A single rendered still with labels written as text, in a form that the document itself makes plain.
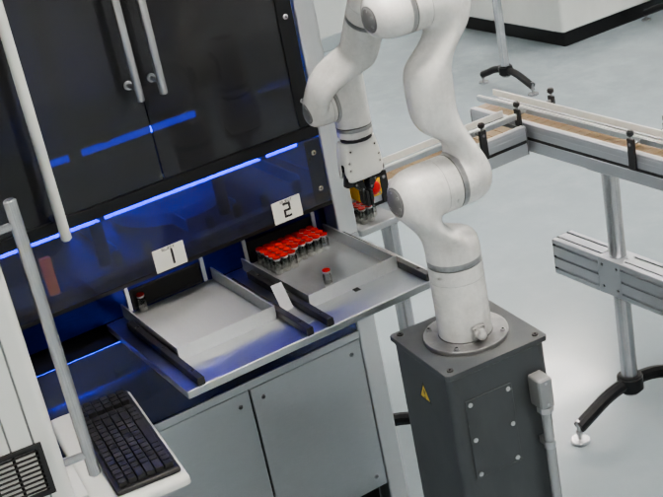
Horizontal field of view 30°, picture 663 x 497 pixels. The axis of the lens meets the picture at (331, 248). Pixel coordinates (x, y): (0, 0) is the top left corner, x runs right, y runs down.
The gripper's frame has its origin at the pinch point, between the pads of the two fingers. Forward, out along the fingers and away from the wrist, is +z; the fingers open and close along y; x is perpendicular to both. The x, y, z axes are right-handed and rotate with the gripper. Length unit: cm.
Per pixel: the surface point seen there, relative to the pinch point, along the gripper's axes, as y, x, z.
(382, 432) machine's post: -8, -30, 84
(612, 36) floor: -372, -322, 111
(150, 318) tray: 50, -31, 22
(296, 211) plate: 4.5, -29.8, 9.9
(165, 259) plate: 42, -30, 9
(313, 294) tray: 18.4, -1.7, 19.2
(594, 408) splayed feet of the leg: -72, -14, 101
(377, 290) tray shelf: 4.0, 3.7, 22.4
